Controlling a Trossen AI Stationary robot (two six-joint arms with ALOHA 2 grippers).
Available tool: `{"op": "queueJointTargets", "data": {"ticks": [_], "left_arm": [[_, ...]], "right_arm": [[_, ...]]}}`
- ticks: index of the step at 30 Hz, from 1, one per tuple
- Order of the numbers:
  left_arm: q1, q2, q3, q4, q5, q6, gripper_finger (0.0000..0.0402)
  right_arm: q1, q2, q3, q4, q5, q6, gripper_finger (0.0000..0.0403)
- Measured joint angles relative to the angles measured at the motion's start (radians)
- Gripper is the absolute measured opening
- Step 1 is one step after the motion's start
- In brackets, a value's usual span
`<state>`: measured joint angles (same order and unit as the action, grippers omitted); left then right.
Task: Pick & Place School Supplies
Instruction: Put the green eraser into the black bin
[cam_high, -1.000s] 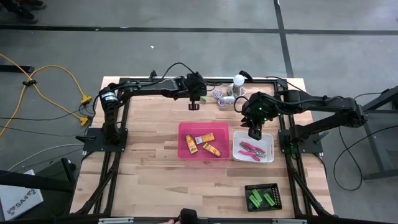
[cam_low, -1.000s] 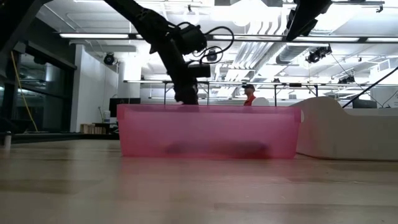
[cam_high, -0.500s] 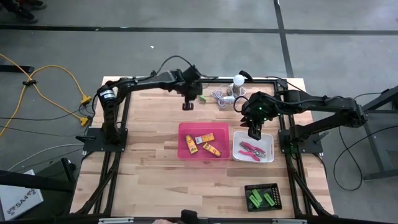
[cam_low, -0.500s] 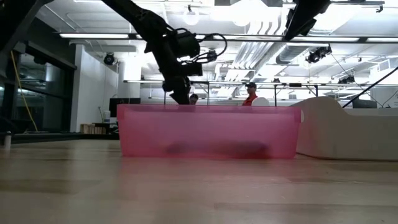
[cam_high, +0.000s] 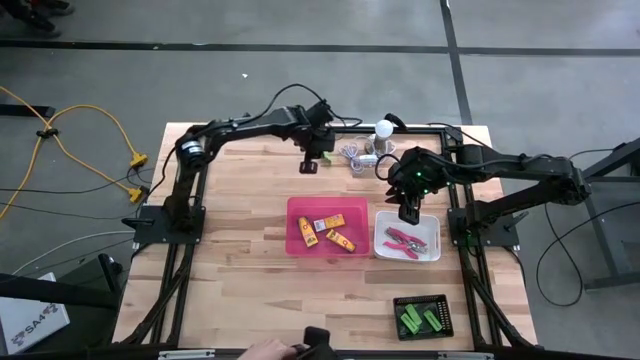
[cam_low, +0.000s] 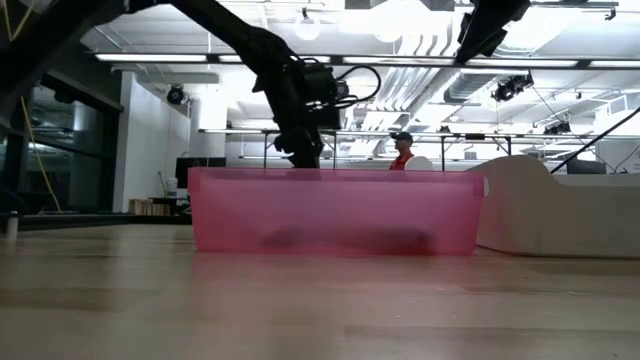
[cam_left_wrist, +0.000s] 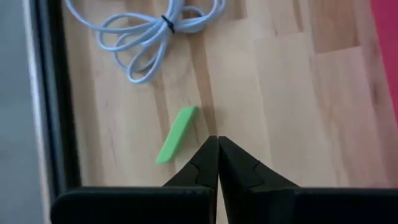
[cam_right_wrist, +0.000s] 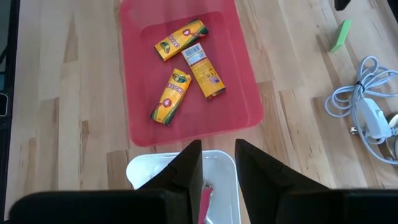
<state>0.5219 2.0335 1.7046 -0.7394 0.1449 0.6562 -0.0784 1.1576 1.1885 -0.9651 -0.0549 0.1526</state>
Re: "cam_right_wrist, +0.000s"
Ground pink translucent plastic bin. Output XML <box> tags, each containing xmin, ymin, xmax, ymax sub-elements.
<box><xmin>119</xmin><ymin>0</ymin><xmax>264</xmax><ymax>147</ymax></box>

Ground white lamp power cable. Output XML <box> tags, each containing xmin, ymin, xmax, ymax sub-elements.
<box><xmin>324</xmin><ymin>55</ymin><xmax>398</xmax><ymax>166</ymax></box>

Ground black frame bracket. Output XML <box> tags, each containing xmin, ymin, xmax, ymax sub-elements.
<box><xmin>334</xmin><ymin>0</ymin><xmax>352</xmax><ymax>12</ymax></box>

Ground pink handled scissors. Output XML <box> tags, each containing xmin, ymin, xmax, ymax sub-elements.
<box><xmin>198</xmin><ymin>183</ymin><xmax>215</xmax><ymax>224</ymax></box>

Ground green eraser block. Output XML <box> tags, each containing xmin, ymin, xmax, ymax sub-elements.
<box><xmin>329</xmin><ymin>19</ymin><xmax>353</xmax><ymax>53</ymax></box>

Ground white plastic bin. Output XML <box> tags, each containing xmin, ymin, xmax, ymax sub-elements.
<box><xmin>126</xmin><ymin>150</ymin><xmax>242</xmax><ymax>224</ymax></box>

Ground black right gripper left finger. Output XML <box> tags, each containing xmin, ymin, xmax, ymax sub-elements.
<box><xmin>9</xmin><ymin>139</ymin><xmax>205</xmax><ymax>224</ymax></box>

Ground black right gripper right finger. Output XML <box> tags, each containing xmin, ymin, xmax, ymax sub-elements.
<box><xmin>234</xmin><ymin>139</ymin><xmax>398</xmax><ymax>224</ymax></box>

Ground yellow green crayon box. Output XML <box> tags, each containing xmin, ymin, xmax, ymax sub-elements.
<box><xmin>181</xmin><ymin>43</ymin><xmax>226</xmax><ymax>101</ymax></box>
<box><xmin>154</xmin><ymin>18</ymin><xmax>209</xmax><ymax>62</ymax></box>
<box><xmin>150</xmin><ymin>68</ymin><xmax>193</xmax><ymax>126</ymax></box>

